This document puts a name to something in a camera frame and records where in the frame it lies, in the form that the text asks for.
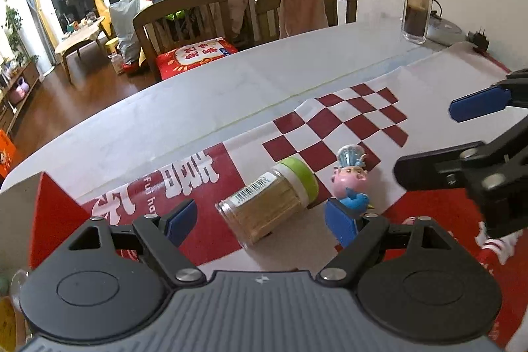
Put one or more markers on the black power plug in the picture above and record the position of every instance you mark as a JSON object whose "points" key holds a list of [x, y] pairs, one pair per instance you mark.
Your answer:
{"points": [[479, 40]]}

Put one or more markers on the pink pig chef figurine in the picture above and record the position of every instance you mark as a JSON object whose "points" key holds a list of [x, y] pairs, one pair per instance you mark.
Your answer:
{"points": [[349, 181]]}

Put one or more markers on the green potted plant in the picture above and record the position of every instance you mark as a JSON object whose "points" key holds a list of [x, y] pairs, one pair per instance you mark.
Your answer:
{"points": [[13, 27]]}

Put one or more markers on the yellow giraffe toy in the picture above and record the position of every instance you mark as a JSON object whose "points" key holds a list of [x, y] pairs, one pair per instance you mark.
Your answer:
{"points": [[104, 13]]}

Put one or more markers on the orange gift box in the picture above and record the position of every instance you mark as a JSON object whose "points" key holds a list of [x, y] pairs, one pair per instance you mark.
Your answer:
{"points": [[7, 154]]}

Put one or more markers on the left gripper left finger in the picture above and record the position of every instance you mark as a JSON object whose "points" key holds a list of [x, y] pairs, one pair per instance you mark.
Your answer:
{"points": [[160, 238]]}

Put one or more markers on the wooden tv console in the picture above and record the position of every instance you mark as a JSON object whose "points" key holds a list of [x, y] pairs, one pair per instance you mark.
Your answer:
{"points": [[9, 112]]}

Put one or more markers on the white coffee table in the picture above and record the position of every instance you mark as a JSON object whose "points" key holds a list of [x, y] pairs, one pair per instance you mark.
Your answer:
{"points": [[74, 43]]}

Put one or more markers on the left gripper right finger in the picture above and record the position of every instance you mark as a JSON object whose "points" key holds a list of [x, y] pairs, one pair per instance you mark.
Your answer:
{"points": [[358, 232]]}

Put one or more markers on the pink toy kettle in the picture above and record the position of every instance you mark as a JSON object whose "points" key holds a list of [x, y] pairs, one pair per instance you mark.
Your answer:
{"points": [[20, 90]]}

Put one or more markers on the red printed seat cushion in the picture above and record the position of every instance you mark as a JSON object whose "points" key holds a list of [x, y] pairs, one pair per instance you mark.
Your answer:
{"points": [[192, 56]]}

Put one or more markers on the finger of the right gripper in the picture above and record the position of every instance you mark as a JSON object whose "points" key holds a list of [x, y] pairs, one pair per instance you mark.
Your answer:
{"points": [[512, 91], [445, 168]]}

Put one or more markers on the red white table mat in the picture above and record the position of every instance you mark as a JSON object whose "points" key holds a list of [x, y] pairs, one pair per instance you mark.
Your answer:
{"points": [[350, 139]]}

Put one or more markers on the pink heart dish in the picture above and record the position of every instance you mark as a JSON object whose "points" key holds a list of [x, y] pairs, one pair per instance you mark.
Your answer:
{"points": [[8, 329]]}

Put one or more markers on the grey plastic bag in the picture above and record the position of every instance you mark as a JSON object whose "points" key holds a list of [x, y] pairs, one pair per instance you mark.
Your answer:
{"points": [[122, 14]]}

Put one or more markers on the glass jar dark contents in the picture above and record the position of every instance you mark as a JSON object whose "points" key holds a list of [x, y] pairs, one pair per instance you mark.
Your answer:
{"points": [[415, 20]]}

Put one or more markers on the wooden chair with cushion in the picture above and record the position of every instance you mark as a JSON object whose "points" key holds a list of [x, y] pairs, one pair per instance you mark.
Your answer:
{"points": [[170, 24]]}

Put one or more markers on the toothpick jar green lid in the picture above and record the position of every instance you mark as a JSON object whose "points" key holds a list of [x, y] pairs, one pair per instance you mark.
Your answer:
{"points": [[258, 208]]}

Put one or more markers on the red cardboard box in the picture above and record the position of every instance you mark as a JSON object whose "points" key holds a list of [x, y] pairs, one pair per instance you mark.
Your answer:
{"points": [[37, 215]]}

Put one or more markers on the yellow stool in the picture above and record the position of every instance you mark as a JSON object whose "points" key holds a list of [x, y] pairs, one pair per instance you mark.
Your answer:
{"points": [[112, 45]]}

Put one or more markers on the clear jar silver lid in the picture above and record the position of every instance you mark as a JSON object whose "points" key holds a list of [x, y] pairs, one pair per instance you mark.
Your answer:
{"points": [[17, 281]]}

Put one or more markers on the pink towel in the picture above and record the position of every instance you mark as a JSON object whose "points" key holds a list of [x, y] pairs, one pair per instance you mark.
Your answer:
{"points": [[300, 16]]}

